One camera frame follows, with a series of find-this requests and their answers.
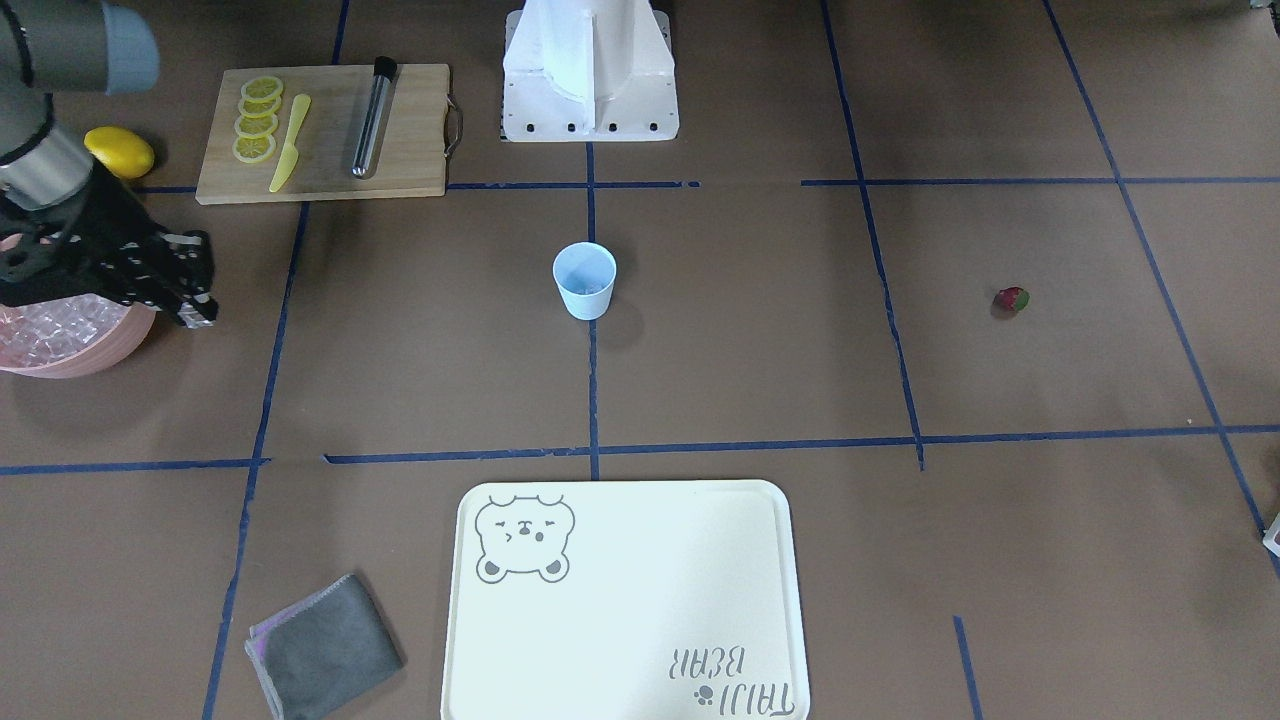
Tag pink bowl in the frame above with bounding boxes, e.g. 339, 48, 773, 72
1, 304, 155, 379

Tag steel handled knife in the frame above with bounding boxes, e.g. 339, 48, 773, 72
349, 56, 398, 179

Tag red strawberry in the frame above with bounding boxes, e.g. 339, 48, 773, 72
992, 286, 1030, 315

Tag white camera mast pole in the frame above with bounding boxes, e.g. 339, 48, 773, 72
500, 1, 680, 143

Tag yellow lemon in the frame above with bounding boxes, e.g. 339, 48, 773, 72
83, 126, 156, 181

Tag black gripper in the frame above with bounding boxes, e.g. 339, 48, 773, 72
1, 161, 219, 329

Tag cream bear serving tray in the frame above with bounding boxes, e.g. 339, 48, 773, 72
440, 479, 812, 719

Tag wooden cutting board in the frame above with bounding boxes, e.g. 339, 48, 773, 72
195, 64, 460, 206

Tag grey folded cloth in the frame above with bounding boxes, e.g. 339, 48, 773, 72
244, 573, 404, 719

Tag clear ice cubes pile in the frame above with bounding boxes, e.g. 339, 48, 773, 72
1, 293, 128, 369

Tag yellow plastic knife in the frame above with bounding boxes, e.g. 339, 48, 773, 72
268, 94, 312, 193

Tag light blue plastic cup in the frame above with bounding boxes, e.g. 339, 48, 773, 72
552, 242, 618, 322

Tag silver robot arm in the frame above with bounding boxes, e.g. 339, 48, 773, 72
1, 1, 219, 328

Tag lemon slices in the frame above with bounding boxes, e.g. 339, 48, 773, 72
232, 76, 285, 164

